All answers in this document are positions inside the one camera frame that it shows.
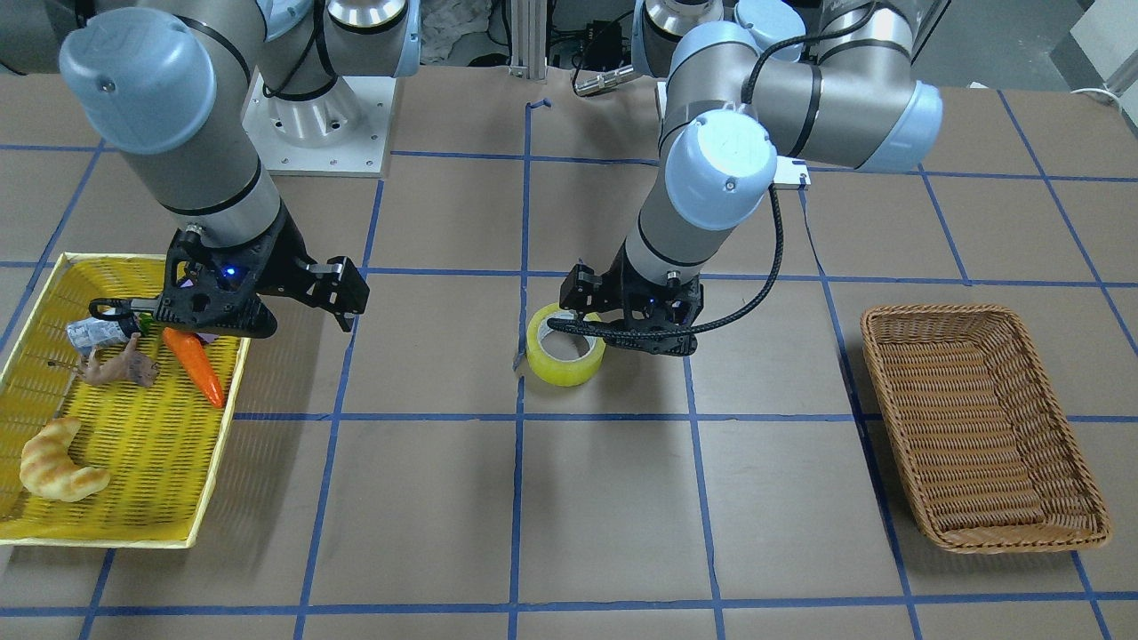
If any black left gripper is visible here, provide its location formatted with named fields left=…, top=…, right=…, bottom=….
left=587, top=251, right=703, bottom=333

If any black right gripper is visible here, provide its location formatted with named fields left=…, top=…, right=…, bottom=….
left=152, top=205, right=308, bottom=339

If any yellow tape roll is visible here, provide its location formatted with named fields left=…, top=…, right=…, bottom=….
left=525, top=303, right=605, bottom=388

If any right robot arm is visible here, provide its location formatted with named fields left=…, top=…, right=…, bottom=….
left=60, top=1, right=421, bottom=339

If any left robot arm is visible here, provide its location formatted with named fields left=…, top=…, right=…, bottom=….
left=549, top=1, right=943, bottom=356

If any orange toy carrot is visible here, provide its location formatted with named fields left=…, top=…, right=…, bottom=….
left=162, top=327, right=225, bottom=409

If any brown toy animal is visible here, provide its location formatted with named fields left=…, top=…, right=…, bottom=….
left=46, top=333, right=160, bottom=388

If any small labelled bottle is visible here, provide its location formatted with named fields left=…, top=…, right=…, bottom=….
left=65, top=315, right=149, bottom=356

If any yellow woven basket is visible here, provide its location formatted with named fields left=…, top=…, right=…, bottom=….
left=1, top=252, right=251, bottom=549

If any toy croissant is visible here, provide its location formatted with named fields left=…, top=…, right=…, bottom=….
left=18, top=416, right=112, bottom=502

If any brown wicker basket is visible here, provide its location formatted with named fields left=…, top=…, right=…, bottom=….
left=859, top=304, right=1113, bottom=553

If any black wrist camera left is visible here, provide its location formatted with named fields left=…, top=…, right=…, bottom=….
left=558, top=263, right=608, bottom=315

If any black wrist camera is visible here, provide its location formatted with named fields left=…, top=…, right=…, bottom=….
left=558, top=263, right=608, bottom=315
left=300, top=256, right=370, bottom=333

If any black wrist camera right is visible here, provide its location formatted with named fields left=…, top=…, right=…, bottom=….
left=300, top=256, right=370, bottom=333

